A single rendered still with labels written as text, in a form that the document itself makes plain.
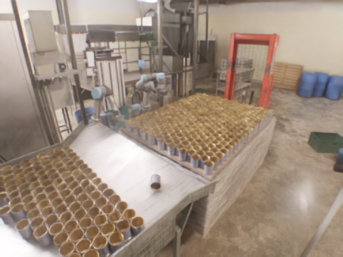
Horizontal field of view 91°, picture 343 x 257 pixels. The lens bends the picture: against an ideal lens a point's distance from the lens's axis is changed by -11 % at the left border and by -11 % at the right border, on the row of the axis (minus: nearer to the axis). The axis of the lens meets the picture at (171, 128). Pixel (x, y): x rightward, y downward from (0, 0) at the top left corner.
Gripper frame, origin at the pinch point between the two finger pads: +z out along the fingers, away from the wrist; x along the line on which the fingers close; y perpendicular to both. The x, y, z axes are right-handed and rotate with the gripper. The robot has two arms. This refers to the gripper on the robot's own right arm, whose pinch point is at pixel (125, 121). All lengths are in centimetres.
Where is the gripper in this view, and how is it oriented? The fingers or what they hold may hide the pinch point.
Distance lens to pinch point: 203.5
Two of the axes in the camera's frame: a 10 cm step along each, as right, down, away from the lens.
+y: 0.2, 8.9, 4.6
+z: 7.7, 2.8, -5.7
